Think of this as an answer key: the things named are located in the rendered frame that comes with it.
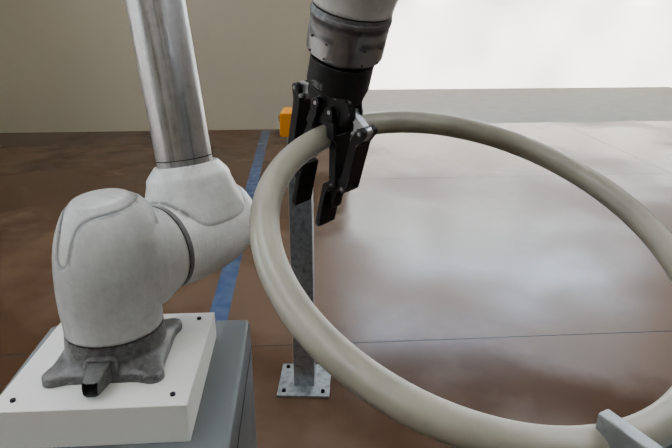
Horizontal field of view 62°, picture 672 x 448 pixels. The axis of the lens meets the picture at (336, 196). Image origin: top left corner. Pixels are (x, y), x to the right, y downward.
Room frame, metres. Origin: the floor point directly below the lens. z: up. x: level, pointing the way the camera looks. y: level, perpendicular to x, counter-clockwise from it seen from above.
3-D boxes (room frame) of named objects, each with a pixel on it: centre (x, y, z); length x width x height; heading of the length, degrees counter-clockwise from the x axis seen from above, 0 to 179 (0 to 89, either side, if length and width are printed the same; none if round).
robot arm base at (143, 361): (0.78, 0.36, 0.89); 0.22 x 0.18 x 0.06; 4
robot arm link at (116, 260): (0.82, 0.36, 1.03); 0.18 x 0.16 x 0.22; 148
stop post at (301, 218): (1.86, 0.12, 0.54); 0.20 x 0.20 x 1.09; 88
